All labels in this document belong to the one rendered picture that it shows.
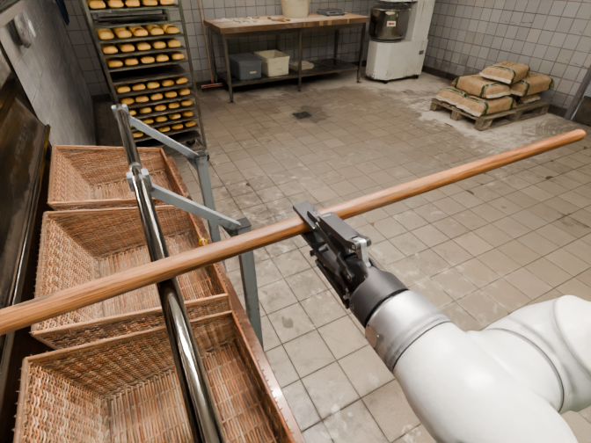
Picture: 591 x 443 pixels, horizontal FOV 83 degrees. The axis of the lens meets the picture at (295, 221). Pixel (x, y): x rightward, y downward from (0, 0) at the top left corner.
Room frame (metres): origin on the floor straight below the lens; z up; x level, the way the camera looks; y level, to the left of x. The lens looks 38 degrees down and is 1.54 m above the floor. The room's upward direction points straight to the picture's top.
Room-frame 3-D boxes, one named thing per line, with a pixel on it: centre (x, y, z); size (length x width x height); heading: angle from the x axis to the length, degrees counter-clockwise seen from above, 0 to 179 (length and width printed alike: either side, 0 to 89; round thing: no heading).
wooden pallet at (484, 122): (4.26, -2.46, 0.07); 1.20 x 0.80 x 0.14; 117
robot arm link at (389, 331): (0.24, -0.13, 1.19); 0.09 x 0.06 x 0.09; 118
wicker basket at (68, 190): (1.34, 0.81, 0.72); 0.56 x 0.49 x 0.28; 28
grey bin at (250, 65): (5.11, 0.72, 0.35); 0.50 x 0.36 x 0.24; 27
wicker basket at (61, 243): (0.80, 0.54, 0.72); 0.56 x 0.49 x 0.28; 28
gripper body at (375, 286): (0.30, -0.10, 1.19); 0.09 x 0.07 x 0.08; 28
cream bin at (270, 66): (5.30, 0.35, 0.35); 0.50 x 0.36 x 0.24; 28
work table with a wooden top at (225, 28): (5.43, 0.10, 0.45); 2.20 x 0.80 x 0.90; 117
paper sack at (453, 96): (4.29, -2.11, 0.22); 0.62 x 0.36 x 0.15; 122
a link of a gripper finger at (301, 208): (0.44, -0.02, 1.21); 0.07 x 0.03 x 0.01; 28
